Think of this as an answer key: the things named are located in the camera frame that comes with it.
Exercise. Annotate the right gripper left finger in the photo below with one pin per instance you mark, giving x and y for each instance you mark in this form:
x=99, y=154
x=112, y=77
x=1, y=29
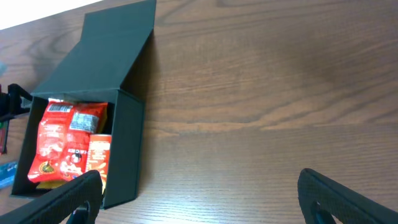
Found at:
x=79, y=200

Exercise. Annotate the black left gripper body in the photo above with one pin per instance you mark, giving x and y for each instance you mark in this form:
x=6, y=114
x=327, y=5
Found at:
x=12, y=102

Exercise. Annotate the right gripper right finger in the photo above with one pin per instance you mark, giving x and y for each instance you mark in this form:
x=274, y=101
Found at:
x=322, y=200

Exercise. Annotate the yellow snack bag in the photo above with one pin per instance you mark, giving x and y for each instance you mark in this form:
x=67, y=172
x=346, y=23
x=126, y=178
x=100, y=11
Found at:
x=52, y=184

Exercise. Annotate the red snack bag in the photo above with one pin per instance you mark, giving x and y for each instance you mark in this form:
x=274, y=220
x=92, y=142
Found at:
x=63, y=139

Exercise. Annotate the red chips can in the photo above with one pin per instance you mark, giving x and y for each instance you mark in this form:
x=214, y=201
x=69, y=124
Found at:
x=98, y=155

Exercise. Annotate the blue cookie pack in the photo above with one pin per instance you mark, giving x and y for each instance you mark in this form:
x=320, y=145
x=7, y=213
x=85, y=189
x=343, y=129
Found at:
x=7, y=174

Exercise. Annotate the dark green open box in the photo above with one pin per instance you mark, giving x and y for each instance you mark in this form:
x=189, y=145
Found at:
x=94, y=71

